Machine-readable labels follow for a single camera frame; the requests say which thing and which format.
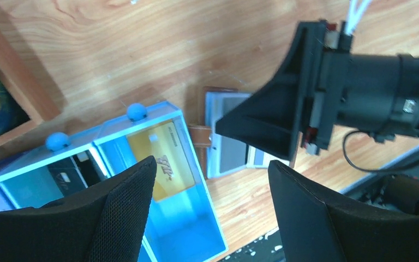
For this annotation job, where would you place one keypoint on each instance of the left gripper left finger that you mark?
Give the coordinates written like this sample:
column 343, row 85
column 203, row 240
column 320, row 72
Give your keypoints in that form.
column 104, row 222

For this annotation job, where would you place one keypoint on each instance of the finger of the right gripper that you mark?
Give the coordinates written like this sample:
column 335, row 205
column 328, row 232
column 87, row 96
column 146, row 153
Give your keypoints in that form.
column 270, row 118

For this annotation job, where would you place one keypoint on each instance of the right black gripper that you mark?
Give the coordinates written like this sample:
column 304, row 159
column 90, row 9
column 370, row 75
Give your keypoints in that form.
column 374, row 94

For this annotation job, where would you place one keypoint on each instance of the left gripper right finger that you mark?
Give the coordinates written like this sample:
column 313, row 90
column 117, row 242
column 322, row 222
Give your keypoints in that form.
column 319, row 224

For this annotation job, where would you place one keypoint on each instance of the brown leather card holder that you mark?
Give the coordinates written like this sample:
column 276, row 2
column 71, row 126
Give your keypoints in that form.
column 218, row 155

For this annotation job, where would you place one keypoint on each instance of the black card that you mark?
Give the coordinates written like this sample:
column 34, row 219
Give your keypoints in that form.
column 75, row 173

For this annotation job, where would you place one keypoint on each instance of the gold VIP card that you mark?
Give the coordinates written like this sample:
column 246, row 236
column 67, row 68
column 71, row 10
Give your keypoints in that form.
column 173, row 170

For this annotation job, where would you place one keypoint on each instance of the blue three-compartment box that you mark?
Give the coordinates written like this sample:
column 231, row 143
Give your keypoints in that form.
column 183, row 227

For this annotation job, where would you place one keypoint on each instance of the brown wooden grid tray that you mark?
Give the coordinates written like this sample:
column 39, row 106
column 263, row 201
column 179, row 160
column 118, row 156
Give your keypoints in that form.
column 26, row 94

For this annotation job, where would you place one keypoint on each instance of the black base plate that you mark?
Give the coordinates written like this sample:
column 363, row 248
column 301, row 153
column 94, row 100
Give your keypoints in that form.
column 267, row 247

